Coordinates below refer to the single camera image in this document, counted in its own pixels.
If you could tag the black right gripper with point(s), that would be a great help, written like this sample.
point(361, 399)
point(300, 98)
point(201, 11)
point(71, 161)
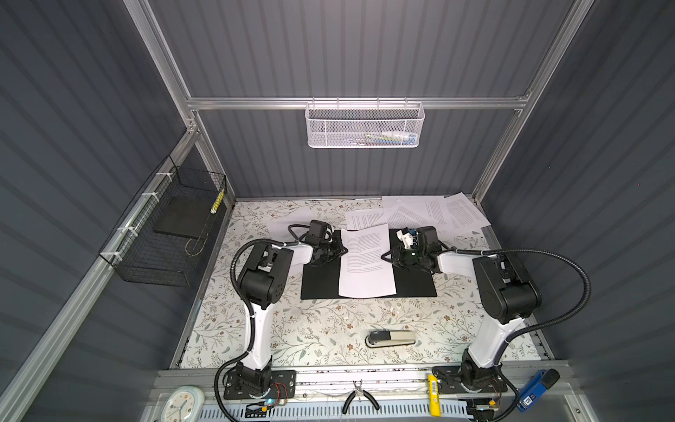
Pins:
point(398, 253)

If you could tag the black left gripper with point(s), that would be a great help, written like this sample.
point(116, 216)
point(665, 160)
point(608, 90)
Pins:
point(339, 250)

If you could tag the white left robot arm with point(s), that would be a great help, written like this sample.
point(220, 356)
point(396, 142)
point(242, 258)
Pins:
point(259, 274)

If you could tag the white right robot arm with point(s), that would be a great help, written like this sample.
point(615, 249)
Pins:
point(506, 290)

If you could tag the grey black stapler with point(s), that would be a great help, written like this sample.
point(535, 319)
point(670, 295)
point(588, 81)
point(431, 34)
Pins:
point(387, 338)

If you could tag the yellow marker in basket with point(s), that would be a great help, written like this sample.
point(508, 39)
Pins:
point(217, 202)

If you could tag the pens in white basket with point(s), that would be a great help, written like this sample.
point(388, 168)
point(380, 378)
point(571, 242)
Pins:
point(389, 138)

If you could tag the yellow utility knife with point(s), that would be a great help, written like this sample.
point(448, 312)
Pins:
point(433, 391)

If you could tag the black pad in basket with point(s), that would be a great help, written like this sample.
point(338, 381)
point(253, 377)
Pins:
point(185, 217)

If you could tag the white wire mesh basket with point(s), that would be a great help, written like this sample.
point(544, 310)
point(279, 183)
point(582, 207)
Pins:
point(330, 125)

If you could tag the black handled pliers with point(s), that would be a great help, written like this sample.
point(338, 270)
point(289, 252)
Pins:
point(358, 393)

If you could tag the black wire basket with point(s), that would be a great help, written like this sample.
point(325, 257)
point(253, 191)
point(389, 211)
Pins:
point(167, 235)

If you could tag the white wall clock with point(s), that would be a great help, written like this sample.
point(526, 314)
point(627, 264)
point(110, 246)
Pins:
point(183, 405)

